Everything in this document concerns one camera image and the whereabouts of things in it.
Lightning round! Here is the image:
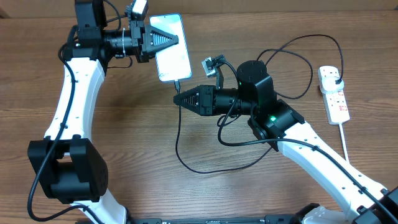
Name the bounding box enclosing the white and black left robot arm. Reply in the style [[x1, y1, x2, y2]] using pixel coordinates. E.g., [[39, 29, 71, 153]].
[[27, 1, 178, 223]]

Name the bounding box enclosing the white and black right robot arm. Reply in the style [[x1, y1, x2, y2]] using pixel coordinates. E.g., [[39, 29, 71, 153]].
[[174, 60, 397, 223]]

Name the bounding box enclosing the white power strip cord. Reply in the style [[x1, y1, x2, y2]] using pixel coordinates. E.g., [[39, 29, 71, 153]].
[[338, 123, 350, 163]]

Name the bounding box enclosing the black charger cable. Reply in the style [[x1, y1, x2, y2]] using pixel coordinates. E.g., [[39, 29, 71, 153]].
[[173, 34, 345, 174]]

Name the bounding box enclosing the black smartphone with blue screen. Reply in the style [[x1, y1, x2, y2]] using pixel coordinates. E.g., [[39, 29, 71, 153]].
[[149, 14, 192, 82]]

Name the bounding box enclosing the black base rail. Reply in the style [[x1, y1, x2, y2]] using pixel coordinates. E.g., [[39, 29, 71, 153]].
[[75, 213, 299, 224]]

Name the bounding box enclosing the white charger plug adapter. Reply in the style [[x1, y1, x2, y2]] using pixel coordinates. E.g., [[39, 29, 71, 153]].
[[320, 77, 345, 94]]

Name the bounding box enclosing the white power strip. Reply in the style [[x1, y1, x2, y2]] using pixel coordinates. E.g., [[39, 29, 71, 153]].
[[317, 66, 350, 125]]

